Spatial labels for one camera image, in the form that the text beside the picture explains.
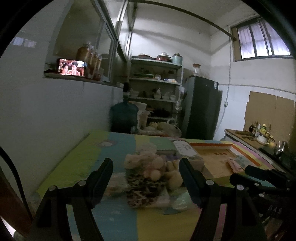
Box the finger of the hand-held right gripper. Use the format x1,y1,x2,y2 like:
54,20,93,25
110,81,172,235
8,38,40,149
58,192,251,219
245,165,287,180
230,173,278,193

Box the stack of white bowls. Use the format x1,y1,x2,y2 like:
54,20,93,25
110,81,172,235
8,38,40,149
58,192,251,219
131,88,177,100

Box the smartphone with lit screen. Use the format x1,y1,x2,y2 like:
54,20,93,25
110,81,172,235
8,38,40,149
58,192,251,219
57,58,88,77

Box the barred window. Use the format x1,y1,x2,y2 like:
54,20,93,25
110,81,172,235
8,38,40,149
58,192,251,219
230,14,292,62

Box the metal shelf rack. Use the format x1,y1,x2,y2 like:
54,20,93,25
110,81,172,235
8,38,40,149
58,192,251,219
128,57,184,130

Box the white flat printed box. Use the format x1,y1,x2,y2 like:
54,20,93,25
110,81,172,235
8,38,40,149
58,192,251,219
172,140,205,163

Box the red pot with glass lid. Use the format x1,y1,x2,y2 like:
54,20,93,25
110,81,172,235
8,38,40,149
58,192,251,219
156,52,173,62

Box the leopard print scrunchie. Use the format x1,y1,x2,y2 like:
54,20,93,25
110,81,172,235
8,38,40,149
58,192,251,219
125,170,168,209

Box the pink packet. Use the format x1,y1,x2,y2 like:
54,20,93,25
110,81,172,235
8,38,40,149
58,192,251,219
225,158,245,173

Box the metal ceiling pipe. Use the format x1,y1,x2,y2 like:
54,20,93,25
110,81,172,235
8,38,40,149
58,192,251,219
136,0,236,41

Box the cluster of condiment bottles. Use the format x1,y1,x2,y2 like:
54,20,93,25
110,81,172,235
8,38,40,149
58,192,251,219
248,120,274,141

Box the kitchen counter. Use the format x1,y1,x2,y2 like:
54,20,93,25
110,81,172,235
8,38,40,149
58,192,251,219
224,128,296,172

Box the black water pump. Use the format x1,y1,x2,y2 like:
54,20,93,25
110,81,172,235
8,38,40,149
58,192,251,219
122,82,131,101

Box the pale green soft pad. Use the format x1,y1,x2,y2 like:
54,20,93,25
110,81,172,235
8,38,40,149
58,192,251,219
165,191,199,215

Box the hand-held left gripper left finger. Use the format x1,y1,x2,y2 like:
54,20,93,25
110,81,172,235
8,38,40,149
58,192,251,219
28,158,114,241

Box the teal canister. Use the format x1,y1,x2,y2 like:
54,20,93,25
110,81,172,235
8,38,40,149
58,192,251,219
172,53,184,65

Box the orange-edged cardboard box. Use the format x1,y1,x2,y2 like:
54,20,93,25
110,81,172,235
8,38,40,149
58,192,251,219
190,142,263,179

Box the aluminium sliding window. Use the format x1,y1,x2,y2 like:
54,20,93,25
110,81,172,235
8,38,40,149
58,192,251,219
45,0,134,86

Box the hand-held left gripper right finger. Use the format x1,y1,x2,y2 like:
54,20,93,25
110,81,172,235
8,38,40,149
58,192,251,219
179,158,269,241

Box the clear plastic bag of goods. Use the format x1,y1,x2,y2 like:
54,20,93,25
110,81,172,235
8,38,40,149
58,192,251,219
141,122,182,137

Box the blue water jug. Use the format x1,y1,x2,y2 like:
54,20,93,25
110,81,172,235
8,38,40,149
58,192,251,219
109,100,139,134

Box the black cable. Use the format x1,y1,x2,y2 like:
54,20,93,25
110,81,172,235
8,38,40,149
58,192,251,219
0,147,33,223

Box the shiny metal utensils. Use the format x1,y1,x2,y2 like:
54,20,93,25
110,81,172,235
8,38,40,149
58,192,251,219
274,140,289,156

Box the cardboard sheet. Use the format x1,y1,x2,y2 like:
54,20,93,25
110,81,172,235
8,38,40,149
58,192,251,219
244,91,296,135

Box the brown wooden furniture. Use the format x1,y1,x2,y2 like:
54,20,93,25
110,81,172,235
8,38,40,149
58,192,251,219
0,167,33,237

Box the dark refrigerator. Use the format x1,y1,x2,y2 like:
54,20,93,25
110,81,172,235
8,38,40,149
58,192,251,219
180,75,223,141

